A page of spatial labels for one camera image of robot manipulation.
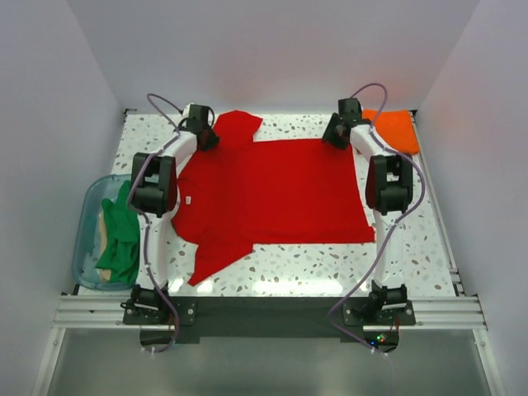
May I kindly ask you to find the red t shirt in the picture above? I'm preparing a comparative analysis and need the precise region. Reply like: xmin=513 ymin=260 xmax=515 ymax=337
xmin=172 ymin=111 xmax=375 ymax=285

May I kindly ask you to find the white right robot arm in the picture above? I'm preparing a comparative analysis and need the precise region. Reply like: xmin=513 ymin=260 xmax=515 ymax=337
xmin=322 ymin=98 xmax=413 ymax=324

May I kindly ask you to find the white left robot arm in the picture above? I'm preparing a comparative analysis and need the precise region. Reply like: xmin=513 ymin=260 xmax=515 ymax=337
xmin=122 ymin=103 xmax=219 ymax=327

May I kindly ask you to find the folded orange t shirt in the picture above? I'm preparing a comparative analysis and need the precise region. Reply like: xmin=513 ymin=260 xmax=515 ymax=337
xmin=375 ymin=110 xmax=420 ymax=155

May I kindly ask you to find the green t shirt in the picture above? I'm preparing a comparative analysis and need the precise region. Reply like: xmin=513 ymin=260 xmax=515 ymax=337
xmin=96 ymin=180 xmax=140 ymax=287

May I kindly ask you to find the clear blue plastic bin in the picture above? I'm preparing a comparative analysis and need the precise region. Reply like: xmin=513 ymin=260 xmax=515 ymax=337
xmin=72 ymin=175 xmax=133 ymax=291

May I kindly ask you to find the beige t shirt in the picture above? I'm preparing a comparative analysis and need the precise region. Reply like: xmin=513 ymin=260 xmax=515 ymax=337
xmin=96 ymin=211 xmax=111 ymax=283

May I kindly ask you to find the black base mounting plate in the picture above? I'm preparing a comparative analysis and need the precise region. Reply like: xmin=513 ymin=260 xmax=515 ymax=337
xmin=121 ymin=291 xmax=417 ymax=351

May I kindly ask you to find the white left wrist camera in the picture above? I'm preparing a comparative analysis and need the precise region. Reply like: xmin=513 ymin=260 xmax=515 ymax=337
xmin=181 ymin=102 xmax=195 ymax=118

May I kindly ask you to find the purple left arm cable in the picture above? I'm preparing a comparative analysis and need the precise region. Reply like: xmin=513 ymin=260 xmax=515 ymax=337
xmin=126 ymin=92 xmax=195 ymax=354

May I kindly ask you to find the aluminium frame rail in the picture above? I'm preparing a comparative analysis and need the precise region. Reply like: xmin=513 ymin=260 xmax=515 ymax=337
xmin=52 ymin=295 xmax=488 ymax=330

